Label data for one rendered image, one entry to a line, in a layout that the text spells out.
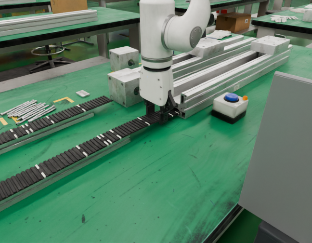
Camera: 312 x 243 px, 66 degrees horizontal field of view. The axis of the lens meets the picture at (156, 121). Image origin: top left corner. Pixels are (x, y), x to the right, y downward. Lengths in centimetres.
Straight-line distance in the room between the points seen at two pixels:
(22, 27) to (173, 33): 165
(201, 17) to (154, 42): 12
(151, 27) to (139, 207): 40
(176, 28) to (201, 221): 40
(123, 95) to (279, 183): 55
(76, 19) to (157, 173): 187
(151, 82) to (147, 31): 13
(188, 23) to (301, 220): 43
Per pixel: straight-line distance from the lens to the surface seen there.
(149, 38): 61
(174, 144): 67
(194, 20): 58
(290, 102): 39
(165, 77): 64
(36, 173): 59
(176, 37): 57
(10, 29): 210
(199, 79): 89
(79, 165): 61
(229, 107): 76
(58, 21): 223
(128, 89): 82
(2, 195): 58
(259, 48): 122
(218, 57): 119
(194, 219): 51
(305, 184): 45
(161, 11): 60
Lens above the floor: 119
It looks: 33 degrees down
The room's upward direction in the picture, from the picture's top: straight up
